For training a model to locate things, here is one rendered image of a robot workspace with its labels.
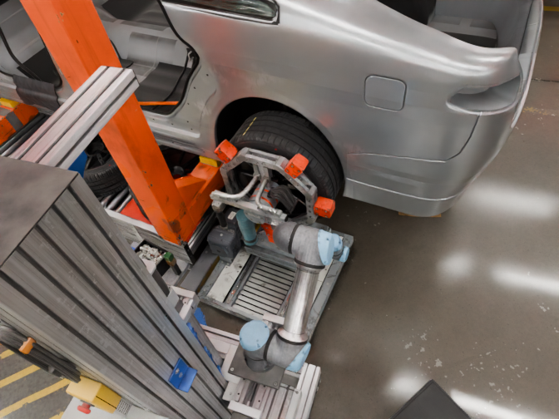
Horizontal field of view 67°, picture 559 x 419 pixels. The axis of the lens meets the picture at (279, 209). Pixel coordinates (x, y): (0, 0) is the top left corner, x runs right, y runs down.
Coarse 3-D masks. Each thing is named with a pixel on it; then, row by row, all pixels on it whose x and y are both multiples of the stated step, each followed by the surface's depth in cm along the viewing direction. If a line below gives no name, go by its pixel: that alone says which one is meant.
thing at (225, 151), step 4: (224, 140) 214; (220, 144) 214; (224, 144) 213; (228, 144) 214; (216, 148) 216; (220, 148) 211; (224, 148) 212; (228, 148) 213; (232, 148) 215; (216, 152) 214; (220, 152) 212; (224, 152) 211; (228, 152) 213; (232, 152) 214; (236, 152) 216; (220, 156) 215; (224, 156) 214; (228, 156) 212; (232, 156) 214; (224, 160) 216; (228, 160) 215
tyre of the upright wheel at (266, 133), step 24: (264, 120) 214; (288, 120) 210; (240, 144) 214; (264, 144) 205; (288, 144) 202; (312, 144) 206; (312, 168) 204; (336, 168) 217; (336, 192) 225; (288, 216) 246
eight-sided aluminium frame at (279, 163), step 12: (240, 156) 207; (252, 156) 205; (264, 156) 206; (276, 156) 203; (228, 168) 220; (276, 168) 201; (228, 180) 230; (300, 180) 208; (228, 192) 239; (312, 192) 206; (312, 204) 211; (300, 216) 233; (312, 216) 219
